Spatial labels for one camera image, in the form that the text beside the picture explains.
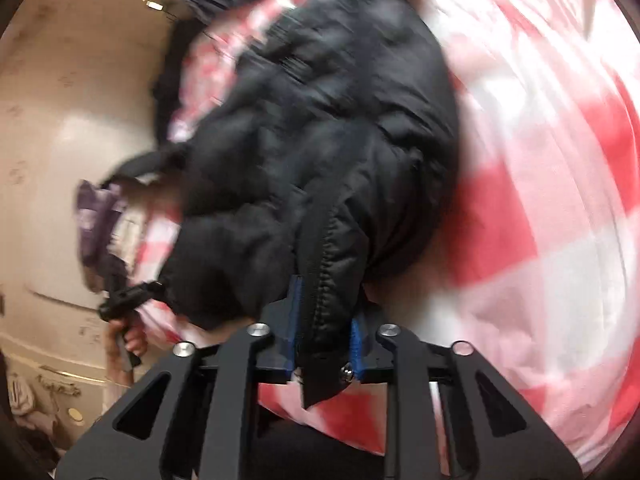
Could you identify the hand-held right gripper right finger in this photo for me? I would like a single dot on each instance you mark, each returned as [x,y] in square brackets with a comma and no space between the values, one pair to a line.
[357,350]

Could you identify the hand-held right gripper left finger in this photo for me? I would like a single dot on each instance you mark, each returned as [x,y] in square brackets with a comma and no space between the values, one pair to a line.
[295,320]

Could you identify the black puffer jacket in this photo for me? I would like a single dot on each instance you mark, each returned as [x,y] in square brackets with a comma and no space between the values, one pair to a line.
[310,160]

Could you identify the person's left forearm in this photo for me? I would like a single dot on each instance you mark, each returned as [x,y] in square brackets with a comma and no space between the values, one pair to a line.
[117,387]

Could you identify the person's left hand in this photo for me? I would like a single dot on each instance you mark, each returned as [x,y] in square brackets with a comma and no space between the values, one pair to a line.
[136,341]

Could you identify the purple patterned cloth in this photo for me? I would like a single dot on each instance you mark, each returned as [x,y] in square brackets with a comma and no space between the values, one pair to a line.
[95,225]

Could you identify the red white checked blanket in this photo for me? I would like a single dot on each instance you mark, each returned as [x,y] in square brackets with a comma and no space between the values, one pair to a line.
[530,210]

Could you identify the small wall fixture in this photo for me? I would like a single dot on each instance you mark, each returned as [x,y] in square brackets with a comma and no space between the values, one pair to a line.
[155,5]

